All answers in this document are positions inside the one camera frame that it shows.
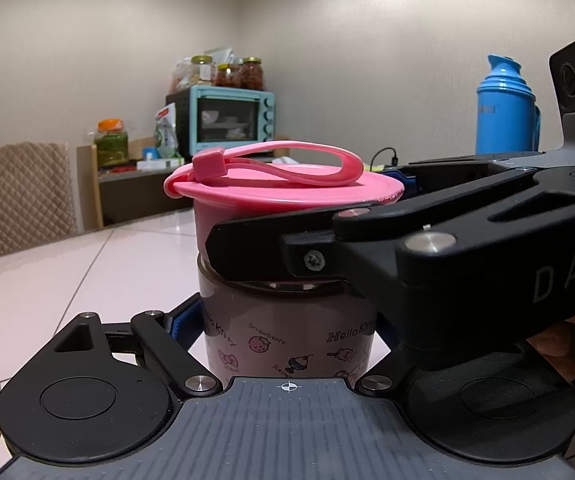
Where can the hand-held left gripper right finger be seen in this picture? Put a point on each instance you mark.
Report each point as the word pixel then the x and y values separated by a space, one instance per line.
pixel 387 375

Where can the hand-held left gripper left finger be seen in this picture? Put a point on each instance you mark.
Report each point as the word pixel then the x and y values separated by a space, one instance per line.
pixel 183 322

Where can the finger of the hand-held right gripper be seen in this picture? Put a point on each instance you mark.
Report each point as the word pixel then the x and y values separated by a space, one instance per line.
pixel 403 178
pixel 317 240

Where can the pink cartoon print bottle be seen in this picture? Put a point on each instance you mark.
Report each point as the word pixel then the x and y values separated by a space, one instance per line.
pixel 267 322

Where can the person's right hand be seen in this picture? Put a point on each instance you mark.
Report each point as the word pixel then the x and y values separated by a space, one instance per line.
pixel 557 347

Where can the blue thermos flask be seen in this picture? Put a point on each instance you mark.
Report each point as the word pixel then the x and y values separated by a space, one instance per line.
pixel 505 110

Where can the wooden sideboard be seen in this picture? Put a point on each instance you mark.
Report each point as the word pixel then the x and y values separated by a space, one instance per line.
pixel 132 195

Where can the teal toaster oven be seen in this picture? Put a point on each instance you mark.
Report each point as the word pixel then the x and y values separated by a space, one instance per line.
pixel 227 117

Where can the tall jar with red contents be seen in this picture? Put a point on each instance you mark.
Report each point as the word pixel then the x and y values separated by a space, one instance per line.
pixel 251 74

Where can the small jar with red contents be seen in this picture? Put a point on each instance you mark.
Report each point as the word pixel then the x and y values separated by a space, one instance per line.
pixel 227 76

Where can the red and white package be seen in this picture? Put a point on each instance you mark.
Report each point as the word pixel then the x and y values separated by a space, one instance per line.
pixel 166 130

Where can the green jar with orange lid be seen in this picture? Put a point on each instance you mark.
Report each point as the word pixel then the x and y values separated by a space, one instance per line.
pixel 111 145

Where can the beige quilted chair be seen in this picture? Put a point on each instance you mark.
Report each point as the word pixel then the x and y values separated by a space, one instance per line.
pixel 25 195

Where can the glass jar with pale contents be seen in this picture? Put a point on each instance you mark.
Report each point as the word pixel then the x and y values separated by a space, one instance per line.
pixel 203 71

